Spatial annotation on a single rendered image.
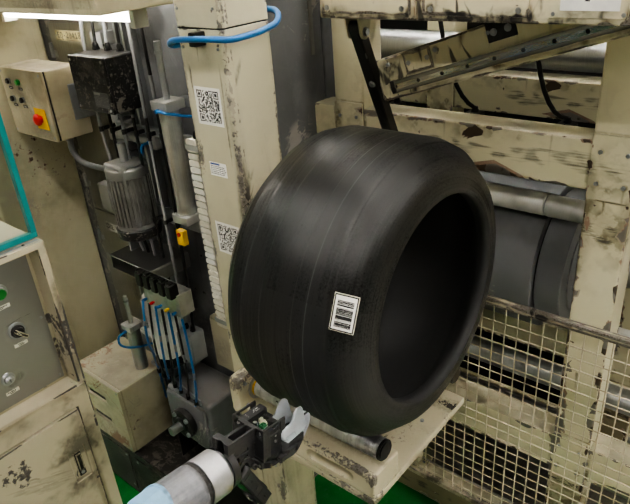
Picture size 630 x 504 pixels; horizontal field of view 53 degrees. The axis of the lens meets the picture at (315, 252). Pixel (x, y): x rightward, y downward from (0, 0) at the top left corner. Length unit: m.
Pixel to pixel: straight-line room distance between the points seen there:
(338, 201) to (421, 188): 0.14
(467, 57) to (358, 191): 0.47
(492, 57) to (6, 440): 1.29
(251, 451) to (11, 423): 0.66
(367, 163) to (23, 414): 0.96
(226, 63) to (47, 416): 0.89
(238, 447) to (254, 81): 0.68
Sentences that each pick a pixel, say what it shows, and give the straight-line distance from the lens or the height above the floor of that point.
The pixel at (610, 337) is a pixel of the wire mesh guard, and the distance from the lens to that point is 1.47.
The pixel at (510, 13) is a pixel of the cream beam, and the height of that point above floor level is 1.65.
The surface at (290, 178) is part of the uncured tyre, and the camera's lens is 1.07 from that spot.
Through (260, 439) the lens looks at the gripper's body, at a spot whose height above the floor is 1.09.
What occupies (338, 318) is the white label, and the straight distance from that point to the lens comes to 0.96.
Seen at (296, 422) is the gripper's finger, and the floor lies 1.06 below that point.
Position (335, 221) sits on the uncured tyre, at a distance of 0.97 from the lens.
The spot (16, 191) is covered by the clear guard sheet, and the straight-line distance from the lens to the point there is 1.41.
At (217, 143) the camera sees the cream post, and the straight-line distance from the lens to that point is 1.28.
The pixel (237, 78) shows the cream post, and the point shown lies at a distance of 1.23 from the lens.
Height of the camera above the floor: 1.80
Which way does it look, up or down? 27 degrees down
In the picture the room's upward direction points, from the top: 5 degrees counter-clockwise
